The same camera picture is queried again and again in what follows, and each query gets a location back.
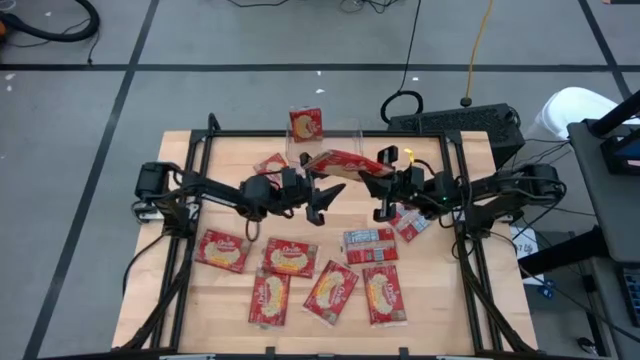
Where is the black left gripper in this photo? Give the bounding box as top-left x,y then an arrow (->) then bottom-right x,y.
279,153 -> 347,226

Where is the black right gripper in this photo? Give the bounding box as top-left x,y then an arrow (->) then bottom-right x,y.
358,145 -> 426,222

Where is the red Orville popcorn bag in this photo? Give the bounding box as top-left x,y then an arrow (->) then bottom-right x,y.
302,258 -> 360,326
253,152 -> 291,187
248,267 -> 292,329
387,202 -> 431,245
302,148 -> 396,183
361,264 -> 408,327
193,228 -> 253,275
342,227 -> 400,266
260,237 -> 320,280
288,106 -> 325,144

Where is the clear plastic basket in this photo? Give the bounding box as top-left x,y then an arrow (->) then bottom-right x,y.
285,117 -> 365,174

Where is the white cardboard box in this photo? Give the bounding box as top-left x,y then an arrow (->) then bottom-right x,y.
510,227 -> 547,287

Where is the white round stool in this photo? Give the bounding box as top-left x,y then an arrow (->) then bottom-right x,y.
529,86 -> 640,141

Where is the grey equipment cart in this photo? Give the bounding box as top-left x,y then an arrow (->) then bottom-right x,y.
567,89 -> 640,266

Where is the person's foot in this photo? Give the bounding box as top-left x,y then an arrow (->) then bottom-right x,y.
574,337 -> 599,357

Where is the black keyboard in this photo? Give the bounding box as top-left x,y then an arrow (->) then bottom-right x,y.
622,267 -> 640,326

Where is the black aluminium table frame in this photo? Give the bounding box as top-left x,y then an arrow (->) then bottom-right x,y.
114,112 -> 539,359

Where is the black hanging cable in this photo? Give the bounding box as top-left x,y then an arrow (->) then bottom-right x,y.
379,0 -> 425,126

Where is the yellow hanging cable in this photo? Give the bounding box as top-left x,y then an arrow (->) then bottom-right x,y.
463,0 -> 496,109

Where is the black vacuum hose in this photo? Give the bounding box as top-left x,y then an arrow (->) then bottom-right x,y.
0,0 -> 101,44

